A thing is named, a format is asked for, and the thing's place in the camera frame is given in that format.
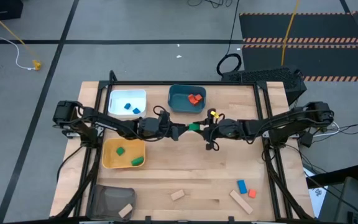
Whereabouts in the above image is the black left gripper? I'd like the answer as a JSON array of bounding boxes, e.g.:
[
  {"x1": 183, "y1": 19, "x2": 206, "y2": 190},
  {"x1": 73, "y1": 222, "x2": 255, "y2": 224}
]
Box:
[{"x1": 138, "y1": 110, "x2": 190, "y2": 142}]

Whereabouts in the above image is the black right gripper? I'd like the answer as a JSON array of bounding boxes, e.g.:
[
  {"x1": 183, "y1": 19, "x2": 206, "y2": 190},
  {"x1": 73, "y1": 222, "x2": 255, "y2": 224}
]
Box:
[{"x1": 198, "y1": 108, "x2": 247, "y2": 151}]

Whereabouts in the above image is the short natural wood block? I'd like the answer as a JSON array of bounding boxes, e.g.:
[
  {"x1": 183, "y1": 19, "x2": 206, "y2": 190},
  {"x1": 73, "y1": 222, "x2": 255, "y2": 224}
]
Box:
[
  {"x1": 118, "y1": 203, "x2": 134, "y2": 218},
  {"x1": 170, "y1": 189, "x2": 186, "y2": 201}
]

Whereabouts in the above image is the teal plastic bin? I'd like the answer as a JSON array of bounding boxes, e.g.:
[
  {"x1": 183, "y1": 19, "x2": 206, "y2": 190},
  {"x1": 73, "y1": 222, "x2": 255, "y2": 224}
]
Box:
[{"x1": 167, "y1": 83, "x2": 207, "y2": 113}]

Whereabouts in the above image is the yellow plastic bin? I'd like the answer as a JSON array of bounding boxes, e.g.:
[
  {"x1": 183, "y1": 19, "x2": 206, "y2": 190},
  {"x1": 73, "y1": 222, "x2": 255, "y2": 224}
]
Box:
[{"x1": 101, "y1": 138, "x2": 146, "y2": 169}]

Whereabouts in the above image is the white plastic bin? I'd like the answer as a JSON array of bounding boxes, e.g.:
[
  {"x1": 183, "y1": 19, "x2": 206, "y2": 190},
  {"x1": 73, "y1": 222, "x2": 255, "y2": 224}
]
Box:
[{"x1": 108, "y1": 89, "x2": 147, "y2": 118}]

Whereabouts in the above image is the blue rectangular block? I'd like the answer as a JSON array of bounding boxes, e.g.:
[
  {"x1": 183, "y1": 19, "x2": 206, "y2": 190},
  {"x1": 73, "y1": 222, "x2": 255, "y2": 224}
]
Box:
[{"x1": 237, "y1": 179, "x2": 248, "y2": 195}]

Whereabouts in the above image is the black perforated computer case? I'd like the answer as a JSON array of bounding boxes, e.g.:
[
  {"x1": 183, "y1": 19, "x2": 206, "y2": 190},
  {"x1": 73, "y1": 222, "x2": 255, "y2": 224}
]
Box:
[{"x1": 221, "y1": 67, "x2": 308, "y2": 103}]

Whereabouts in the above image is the long natural wood plank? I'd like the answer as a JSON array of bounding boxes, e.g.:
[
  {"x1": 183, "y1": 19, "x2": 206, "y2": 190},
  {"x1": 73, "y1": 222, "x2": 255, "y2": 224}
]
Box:
[{"x1": 229, "y1": 190, "x2": 254, "y2": 215}]

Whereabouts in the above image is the grey translucent plastic bin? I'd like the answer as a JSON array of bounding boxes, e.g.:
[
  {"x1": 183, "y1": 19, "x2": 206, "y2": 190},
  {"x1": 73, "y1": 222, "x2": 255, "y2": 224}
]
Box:
[{"x1": 85, "y1": 184, "x2": 137, "y2": 221}]

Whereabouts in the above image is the black power adapter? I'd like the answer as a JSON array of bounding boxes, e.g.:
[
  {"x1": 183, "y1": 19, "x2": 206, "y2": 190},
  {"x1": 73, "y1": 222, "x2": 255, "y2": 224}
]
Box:
[{"x1": 300, "y1": 131, "x2": 314, "y2": 147}]

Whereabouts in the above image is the white paper sheet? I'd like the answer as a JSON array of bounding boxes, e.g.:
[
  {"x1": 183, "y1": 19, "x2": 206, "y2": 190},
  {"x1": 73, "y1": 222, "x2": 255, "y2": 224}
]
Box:
[{"x1": 303, "y1": 167, "x2": 326, "y2": 215}]

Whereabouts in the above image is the hazard-striped black floor mat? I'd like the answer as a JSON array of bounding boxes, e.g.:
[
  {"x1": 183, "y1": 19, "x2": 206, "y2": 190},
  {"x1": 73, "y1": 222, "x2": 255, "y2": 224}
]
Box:
[{"x1": 239, "y1": 11, "x2": 358, "y2": 83}]

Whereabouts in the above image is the dark grey equipment case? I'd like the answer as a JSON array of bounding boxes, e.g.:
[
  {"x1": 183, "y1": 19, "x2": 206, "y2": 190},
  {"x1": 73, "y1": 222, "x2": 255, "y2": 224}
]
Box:
[{"x1": 317, "y1": 177, "x2": 358, "y2": 224}]

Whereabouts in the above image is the black table frame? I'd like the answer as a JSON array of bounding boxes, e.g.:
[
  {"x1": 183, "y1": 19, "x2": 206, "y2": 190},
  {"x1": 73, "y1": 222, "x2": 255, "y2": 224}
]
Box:
[{"x1": 54, "y1": 70, "x2": 315, "y2": 220}]

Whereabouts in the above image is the hanging black cable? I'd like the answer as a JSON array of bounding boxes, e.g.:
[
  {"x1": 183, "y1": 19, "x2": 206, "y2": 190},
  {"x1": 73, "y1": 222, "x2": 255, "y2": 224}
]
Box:
[{"x1": 216, "y1": 0, "x2": 243, "y2": 77}]

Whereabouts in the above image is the hanging yellow cable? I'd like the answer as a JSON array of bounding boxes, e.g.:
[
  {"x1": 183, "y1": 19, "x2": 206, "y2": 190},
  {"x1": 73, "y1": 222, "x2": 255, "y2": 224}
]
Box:
[{"x1": 280, "y1": 0, "x2": 301, "y2": 67}]

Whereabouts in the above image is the black floor cable bundle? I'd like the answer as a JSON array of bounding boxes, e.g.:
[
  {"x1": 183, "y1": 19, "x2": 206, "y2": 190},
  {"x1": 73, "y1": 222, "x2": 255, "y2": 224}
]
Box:
[{"x1": 187, "y1": 0, "x2": 233, "y2": 9}]

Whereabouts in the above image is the yellow floor cable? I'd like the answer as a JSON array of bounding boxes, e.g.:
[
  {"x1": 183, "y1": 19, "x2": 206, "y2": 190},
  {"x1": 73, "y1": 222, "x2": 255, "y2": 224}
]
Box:
[{"x1": 0, "y1": 3, "x2": 42, "y2": 70}]

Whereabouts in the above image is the white floor cable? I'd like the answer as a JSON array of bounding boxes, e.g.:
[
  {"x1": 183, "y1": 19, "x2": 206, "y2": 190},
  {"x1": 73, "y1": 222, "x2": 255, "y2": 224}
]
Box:
[{"x1": 0, "y1": 0, "x2": 36, "y2": 71}]

